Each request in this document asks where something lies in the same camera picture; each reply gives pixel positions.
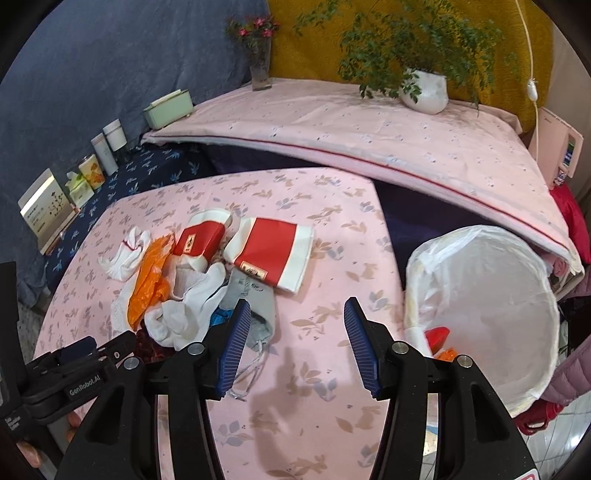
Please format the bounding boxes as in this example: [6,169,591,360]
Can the red cloth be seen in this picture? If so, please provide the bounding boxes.
[550,184,591,265]

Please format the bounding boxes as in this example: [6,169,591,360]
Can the red object on floor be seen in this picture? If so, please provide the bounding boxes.
[514,399,564,436]

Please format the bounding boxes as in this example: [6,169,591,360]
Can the white lined trash bin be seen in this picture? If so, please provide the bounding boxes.
[404,225,559,416]

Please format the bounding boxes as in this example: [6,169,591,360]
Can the orange floral paper cup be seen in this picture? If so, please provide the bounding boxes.
[78,154,105,191]

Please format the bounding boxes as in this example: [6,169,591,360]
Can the white product box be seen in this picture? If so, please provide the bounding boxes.
[18,168,79,255]

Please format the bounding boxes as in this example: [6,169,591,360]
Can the red envelope box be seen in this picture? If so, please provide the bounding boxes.
[425,326,450,355]

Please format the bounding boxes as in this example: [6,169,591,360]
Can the orange plastic wrapper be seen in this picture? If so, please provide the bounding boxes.
[126,233,175,331]

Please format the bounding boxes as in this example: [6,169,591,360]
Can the pink water dispenser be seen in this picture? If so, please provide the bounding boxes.
[529,108,584,189]

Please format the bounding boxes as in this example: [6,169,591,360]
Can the left human hand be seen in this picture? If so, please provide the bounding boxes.
[16,411,82,470]

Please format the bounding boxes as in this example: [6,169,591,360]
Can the white sock with red thread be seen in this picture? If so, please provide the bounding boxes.
[98,226,152,282]

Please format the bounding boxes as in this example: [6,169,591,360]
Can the small green tissue pack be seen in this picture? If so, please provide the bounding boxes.
[65,172,94,209]

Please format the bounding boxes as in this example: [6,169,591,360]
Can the white power cable with switch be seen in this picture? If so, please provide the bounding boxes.
[514,0,542,163]

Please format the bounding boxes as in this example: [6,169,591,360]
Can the potted green plant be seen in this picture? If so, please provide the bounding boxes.
[294,1,521,105]

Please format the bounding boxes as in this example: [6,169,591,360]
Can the pink leaf-print tablecloth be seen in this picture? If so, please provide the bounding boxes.
[36,168,404,479]

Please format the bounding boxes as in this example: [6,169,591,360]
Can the blue fabric backdrop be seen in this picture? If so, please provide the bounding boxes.
[1,0,269,307]

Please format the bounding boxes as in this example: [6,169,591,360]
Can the tall white tube bottle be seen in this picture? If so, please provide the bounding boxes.
[91,133,118,176]

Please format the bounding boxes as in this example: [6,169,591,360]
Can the white crumpled tissue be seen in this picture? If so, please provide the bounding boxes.
[110,262,230,351]

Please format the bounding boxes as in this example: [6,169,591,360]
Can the flattened red white paper cup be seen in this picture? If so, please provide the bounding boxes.
[223,217,315,294]

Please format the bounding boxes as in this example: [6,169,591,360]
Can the mustard yellow fabric backdrop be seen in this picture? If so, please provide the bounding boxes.
[270,1,553,131]

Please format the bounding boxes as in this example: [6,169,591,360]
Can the glass vase with flowers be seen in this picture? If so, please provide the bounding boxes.
[226,15,280,91]

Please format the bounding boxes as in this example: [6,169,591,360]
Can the pink white-dotted tablecloth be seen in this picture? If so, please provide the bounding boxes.
[145,79,583,275]

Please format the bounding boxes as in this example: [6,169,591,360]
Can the white cylindrical jar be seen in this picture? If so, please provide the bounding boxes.
[102,119,127,152]

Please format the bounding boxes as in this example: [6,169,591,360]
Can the navy floral cloth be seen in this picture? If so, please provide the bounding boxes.
[45,143,217,292]

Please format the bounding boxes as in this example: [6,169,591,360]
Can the orange printed plastic bag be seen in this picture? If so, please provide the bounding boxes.
[435,348,459,362]

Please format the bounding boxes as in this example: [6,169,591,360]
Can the mint green tissue box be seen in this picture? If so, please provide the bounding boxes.
[143,89,193,130]

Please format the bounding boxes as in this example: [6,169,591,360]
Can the pink padded jacket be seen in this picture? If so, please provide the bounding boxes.
[542,271,591,406]

